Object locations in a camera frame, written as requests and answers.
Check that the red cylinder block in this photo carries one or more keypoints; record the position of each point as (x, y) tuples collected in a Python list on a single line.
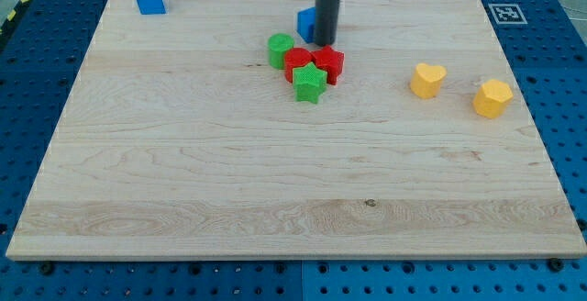
[(294, 58)]

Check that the blue cube block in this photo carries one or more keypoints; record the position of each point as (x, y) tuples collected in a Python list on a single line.
[(306, 24)]

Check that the white fiducial marker tag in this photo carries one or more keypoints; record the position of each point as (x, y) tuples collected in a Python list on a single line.
[(507, 14)]

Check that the red star block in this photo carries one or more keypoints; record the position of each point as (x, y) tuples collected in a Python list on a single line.
[(331, 61)]

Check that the green cylinder block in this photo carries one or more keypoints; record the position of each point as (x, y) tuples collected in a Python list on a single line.
[(278, 45)]

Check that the green star block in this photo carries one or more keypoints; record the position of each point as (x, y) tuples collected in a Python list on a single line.
[(309, 82)]

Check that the blue house-shaped block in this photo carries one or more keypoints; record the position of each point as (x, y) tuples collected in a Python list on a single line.
[(151, 7)]

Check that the yellow hexagon block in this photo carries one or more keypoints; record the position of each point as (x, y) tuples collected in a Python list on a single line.
[(492, 99)]

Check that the yellow heart block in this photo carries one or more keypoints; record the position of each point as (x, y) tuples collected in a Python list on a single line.
[(427, 80)]

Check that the light wooden board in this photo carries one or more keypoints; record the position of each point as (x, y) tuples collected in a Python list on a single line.
[(179, 142)]

